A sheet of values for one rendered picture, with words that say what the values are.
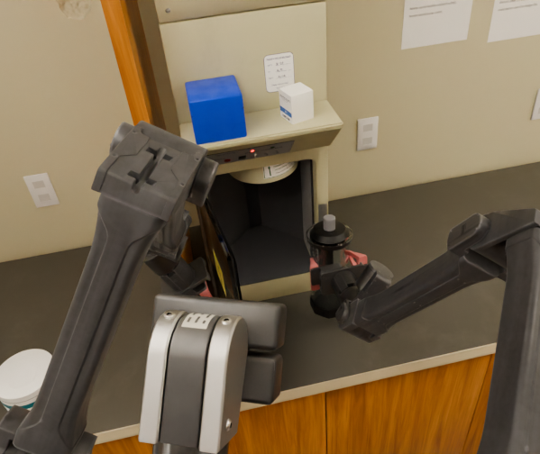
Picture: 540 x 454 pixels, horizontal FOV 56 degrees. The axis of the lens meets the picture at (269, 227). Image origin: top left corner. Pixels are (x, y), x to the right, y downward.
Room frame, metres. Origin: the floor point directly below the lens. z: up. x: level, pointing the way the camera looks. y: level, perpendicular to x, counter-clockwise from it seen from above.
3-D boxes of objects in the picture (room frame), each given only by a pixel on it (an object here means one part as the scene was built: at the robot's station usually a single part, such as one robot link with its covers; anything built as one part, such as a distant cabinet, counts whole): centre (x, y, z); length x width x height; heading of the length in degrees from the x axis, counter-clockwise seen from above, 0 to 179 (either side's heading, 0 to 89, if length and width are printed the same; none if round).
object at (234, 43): (1.13, 0.02, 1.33); 0.32 x 0.25 x 0.77; 98
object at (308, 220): (1.13, 0.02, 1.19); 0.26 x 0.24 x 0.35; 98
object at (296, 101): (0.96, -0.08, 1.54); 0.05 x 0.05 x 0.06; 24
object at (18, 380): (0.72, 0.57, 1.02); 0.13 x 0.13 x 0.15
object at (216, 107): (0.94, 0.08, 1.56); 0.10 x 0.10 x 0.09; 8
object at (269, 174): (1.11, 0.00, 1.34); 0.18 x 0.18 x 0.05
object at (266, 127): (0.95, 0.00, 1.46); 0.32 x 0.11 x 0.10; 98
